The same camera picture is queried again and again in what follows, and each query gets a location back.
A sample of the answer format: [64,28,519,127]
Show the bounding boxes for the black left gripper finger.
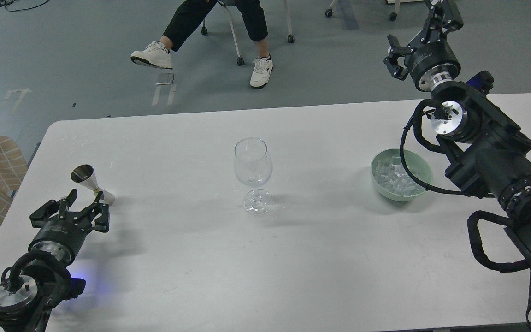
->
[29,189,78,228]
[74,193,110,233]

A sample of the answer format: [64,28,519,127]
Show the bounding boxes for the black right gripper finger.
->
[420,0,464,46]
[384,35,416,81]

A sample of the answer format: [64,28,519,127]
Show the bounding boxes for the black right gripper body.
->
[408,39,461,92]

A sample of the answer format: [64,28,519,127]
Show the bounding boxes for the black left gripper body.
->
[28,219,91,266]

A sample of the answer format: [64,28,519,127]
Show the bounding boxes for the steel cocktail jigger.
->
[70,164,115,206]

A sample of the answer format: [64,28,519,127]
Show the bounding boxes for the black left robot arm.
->
[0,189,114,332]

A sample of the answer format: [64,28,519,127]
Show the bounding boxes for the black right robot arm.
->
[384,0,531,315]

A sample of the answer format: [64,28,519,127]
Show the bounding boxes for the pile of ice cubes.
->
[373,157,424,197]

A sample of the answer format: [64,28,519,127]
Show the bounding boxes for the clear wine glass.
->
[233,138,273,216]

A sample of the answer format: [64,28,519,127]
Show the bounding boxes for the green bowl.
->
[370,148,433,202]

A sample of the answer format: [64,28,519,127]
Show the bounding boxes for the white rolling chair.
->
[201,0,295,66]

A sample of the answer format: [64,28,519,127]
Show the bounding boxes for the seated person in black trousers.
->
[130,0,274,89]

